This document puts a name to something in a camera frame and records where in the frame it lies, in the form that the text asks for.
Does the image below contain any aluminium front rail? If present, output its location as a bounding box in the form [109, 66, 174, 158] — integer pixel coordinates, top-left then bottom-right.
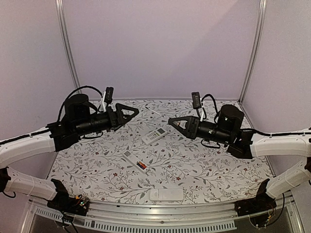
[21, 192, 307, 233]

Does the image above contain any long white remote control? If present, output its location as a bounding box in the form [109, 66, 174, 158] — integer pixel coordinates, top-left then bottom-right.
[123, 150, 149, 174]

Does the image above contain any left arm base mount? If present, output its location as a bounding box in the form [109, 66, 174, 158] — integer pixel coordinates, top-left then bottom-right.
[47, 179, 90, 216]

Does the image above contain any floral table mat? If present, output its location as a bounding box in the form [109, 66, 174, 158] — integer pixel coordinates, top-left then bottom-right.
[49, 100, 272, 204]

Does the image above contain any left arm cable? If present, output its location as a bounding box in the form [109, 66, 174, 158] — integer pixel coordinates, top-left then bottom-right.
[58, 85, 104, 119]

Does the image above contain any right aluminium frame post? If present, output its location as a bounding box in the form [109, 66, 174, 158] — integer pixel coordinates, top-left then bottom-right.
[238, 0, 267, 103]

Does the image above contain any white remote with buttons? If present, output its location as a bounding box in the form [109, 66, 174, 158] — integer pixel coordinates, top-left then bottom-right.
[141, 128, 168, 146]

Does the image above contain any aluminium frame post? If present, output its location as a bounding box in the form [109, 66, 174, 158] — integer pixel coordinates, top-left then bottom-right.
[55, 0, 80, 88]
[238, 0, 267, 103]

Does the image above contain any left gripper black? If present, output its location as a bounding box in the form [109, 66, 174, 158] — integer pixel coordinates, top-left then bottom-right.
[75, 102, 139, 136]

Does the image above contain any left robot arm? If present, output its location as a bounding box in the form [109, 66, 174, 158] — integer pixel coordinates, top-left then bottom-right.
[0, 94, 139, 211]

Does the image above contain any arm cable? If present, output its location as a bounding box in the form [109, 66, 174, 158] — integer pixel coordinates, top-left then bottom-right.
[200, 93, 219, 122]
[58, 85, 104, 119]

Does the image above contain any left aluminium frame post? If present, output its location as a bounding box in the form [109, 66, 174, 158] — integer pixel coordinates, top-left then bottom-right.
[55, 0, 80, 88]

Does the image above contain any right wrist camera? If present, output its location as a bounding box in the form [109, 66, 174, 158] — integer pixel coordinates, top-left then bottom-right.
[191, 92, 202, 109]

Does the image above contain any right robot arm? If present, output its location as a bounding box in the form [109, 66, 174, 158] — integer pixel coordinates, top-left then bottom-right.
[168, 104, 311, 212]

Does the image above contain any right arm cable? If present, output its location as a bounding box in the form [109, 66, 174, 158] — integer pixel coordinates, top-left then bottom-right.
[200, 93, 219, 122]

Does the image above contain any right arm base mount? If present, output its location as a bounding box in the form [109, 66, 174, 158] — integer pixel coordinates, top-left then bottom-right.
[234, 179, 276, 228]

